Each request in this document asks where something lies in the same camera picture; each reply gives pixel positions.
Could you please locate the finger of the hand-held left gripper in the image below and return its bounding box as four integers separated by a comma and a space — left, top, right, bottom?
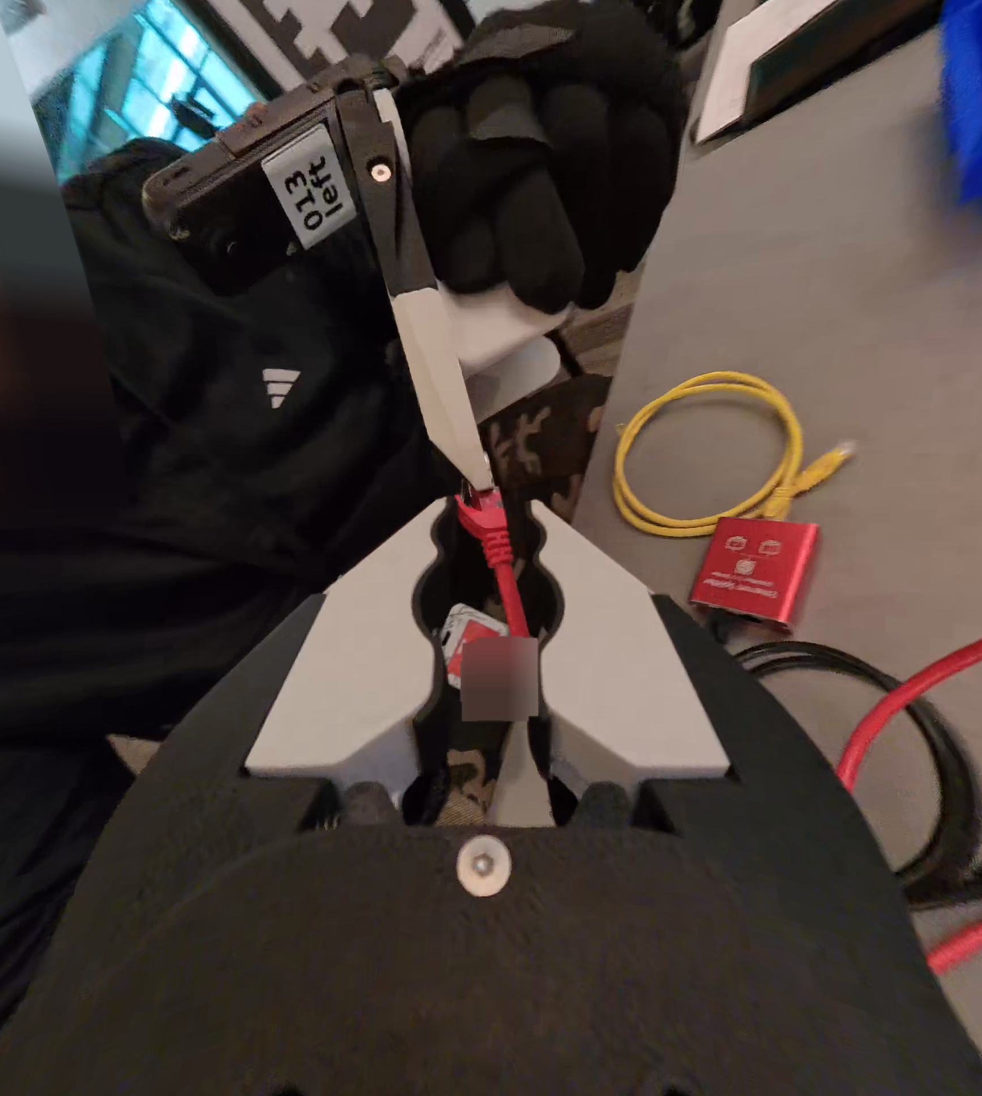
386, 287, 497, 495

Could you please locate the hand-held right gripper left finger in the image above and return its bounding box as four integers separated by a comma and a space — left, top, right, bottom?
243, 501, 459, 815

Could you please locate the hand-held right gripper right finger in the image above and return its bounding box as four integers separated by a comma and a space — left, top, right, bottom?
527, 501, 732, 816

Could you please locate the red ethernet cable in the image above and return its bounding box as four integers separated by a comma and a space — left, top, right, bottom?
455, 486, 982, 976

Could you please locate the person's left hand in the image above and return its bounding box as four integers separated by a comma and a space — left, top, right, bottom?
395, 0, 690, 315

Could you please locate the red white tag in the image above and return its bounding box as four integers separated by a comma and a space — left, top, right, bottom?
439, 603, 511, 688

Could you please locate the red metal adapter box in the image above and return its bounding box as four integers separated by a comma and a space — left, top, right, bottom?
688, 516, 821, 635

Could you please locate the white and dark flat box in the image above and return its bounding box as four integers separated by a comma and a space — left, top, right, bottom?
692, 0, 947, 147

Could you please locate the yellow ethernet cable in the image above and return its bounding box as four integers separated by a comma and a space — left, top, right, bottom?
613, 370, 857, 539

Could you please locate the black cable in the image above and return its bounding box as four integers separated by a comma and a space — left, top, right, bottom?
729, 640, 982, 910

